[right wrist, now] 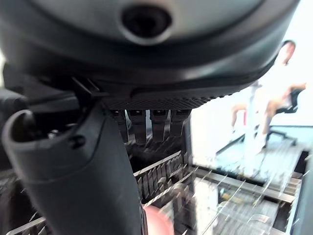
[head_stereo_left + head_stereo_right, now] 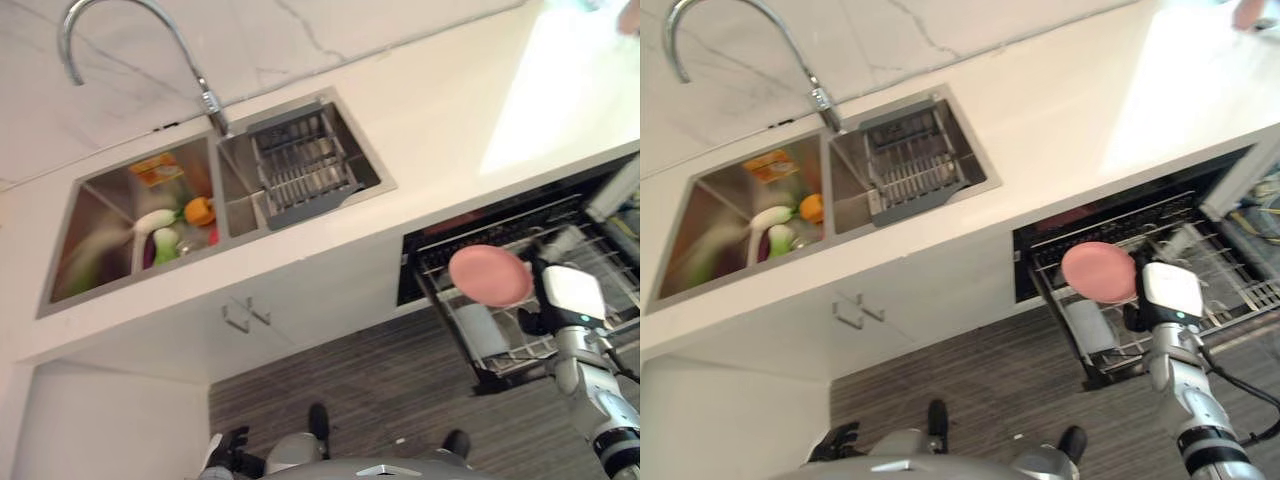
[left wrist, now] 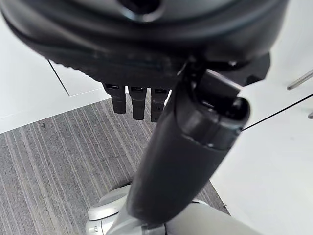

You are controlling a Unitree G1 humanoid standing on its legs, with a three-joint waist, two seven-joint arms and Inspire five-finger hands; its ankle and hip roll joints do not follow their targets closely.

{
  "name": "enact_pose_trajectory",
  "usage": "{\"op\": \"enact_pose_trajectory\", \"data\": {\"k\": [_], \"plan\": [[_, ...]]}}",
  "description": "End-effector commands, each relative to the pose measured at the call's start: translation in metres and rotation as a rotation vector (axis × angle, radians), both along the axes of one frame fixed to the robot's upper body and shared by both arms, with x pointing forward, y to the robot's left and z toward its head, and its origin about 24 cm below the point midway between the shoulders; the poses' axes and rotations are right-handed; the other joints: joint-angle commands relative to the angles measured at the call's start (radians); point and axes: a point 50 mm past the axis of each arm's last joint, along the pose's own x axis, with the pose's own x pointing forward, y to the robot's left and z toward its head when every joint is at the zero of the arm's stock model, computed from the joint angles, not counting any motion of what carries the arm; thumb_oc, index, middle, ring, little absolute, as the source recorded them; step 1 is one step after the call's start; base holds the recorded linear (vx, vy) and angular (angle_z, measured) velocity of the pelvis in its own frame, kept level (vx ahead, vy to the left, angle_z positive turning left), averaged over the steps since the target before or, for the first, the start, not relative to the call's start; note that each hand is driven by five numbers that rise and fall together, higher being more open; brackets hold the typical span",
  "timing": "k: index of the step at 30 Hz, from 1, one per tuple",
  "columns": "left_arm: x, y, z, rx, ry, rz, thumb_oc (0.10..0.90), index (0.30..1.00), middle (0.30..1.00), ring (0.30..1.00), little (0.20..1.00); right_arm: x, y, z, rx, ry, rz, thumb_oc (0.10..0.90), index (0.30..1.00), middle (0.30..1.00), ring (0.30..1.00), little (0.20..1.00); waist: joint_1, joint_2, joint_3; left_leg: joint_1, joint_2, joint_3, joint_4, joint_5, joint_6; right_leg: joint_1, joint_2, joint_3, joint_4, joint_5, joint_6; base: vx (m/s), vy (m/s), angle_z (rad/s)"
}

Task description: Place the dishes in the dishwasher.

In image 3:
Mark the white cabinet with dark seam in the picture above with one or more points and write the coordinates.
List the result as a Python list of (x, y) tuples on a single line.
[(27, 85)]

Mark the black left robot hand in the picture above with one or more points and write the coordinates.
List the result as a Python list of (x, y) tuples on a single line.
[(137, 44)]

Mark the silver robot leg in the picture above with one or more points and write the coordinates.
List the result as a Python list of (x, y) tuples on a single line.
[(215, 222)]

